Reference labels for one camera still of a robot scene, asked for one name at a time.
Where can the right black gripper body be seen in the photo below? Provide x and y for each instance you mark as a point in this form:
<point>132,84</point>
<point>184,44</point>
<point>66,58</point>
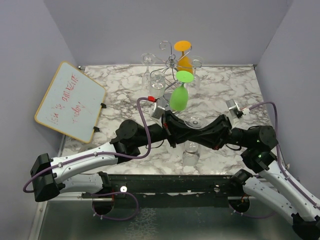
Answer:
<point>232,136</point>

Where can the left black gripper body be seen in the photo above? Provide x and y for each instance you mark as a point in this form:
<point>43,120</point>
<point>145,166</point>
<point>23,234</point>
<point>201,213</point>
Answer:
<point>159,133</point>

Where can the clear glass tumbler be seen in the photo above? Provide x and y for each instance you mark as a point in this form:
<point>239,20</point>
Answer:
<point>191,150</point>

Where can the green plastic wine glass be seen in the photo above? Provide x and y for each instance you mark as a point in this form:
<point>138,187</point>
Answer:
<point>179,97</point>

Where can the clear wine glass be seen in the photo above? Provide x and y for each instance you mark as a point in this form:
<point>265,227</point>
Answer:
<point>147,59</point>
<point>196,63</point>
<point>157,84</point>

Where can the orange plastic wine glass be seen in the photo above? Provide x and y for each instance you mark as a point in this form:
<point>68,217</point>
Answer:
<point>184,63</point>

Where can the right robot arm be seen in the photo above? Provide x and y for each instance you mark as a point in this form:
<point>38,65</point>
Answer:
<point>288,197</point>

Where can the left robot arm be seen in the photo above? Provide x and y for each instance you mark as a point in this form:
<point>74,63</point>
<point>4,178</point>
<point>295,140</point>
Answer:
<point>53,176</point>

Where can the chrome wine glass rack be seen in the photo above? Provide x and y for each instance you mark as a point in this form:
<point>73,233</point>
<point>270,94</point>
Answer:
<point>169,68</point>

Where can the small whiteboard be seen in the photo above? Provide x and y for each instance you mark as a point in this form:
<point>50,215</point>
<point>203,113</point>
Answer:
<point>71,104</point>

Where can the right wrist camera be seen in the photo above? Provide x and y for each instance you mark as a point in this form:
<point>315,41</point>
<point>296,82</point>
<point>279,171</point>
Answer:
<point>235,111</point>

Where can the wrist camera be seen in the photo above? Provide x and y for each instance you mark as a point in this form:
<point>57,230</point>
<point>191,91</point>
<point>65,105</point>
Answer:
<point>235,111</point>
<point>158,108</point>

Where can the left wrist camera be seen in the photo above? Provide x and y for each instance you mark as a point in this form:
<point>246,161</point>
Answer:
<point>158,108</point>

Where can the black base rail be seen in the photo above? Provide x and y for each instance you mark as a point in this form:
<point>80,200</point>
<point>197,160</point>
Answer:
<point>167,191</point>

